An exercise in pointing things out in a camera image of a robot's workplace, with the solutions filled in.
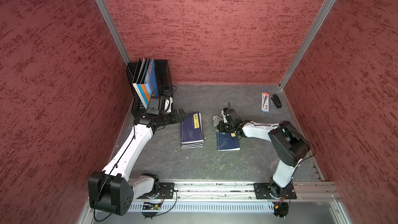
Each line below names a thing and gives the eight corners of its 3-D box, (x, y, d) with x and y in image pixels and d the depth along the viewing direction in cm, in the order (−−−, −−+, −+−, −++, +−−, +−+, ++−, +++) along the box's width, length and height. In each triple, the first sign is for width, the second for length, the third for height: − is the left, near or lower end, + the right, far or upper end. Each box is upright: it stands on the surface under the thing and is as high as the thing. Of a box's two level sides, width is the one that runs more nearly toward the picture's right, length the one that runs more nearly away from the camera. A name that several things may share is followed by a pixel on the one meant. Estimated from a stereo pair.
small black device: (275, 108, 109) (277, 105, 107) (270, 96, 116) (271, 94, 113) (281, 107, 109) (282, 105, 107) (274, 96, 116) (276, 93, 114)
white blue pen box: (261, 112, 107) (262, 110, 106) (261, 92, 120) (262, 90, 118) (267, 113, 107) (268, 112, 105) (267, 93, 119) (268, 91, 117)
